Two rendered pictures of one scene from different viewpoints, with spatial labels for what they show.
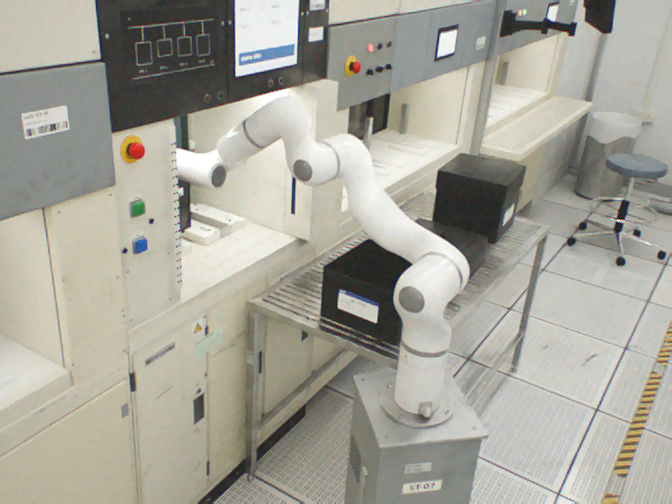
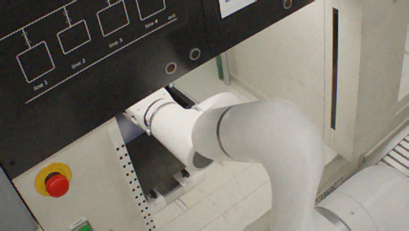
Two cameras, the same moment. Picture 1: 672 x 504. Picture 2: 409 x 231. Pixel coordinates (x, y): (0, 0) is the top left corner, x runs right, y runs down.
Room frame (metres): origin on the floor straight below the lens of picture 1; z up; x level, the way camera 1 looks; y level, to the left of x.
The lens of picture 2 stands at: (1.19, 0.01, 1.92)
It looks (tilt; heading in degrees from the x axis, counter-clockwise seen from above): 43 degrees down; 29
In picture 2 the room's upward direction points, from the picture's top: 11 degrees counter-clockwise
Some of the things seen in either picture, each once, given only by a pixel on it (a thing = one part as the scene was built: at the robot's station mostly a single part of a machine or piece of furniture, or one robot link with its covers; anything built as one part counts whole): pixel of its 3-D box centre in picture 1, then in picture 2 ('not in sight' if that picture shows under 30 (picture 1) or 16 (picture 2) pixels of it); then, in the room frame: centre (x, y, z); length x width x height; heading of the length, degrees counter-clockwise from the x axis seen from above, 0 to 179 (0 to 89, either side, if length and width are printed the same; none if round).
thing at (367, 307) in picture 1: (380, 289); not in sight; (1.86, -0.13, 0.85); 0.28 x 0.28 x 0.17; 59
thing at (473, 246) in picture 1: (437, 248); not in sight; (2.24, -0.35, 0.83); 0.29 x 0.29 x 0.13; 63
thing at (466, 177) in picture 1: (477, 196); not in sight; (2.63, -0.54, 0.89); 0.29 x 0.29 x 0.25; 64
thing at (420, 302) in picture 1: (425, 307); not in sight; (1.39, -0.21, 1.07); 0.19 x 0.12 x 0.24; 149
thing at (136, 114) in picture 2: not in sight; (147, 104); (1.87, 0.53, 1.21); 0.11 x 0.10 x 0.07; 60
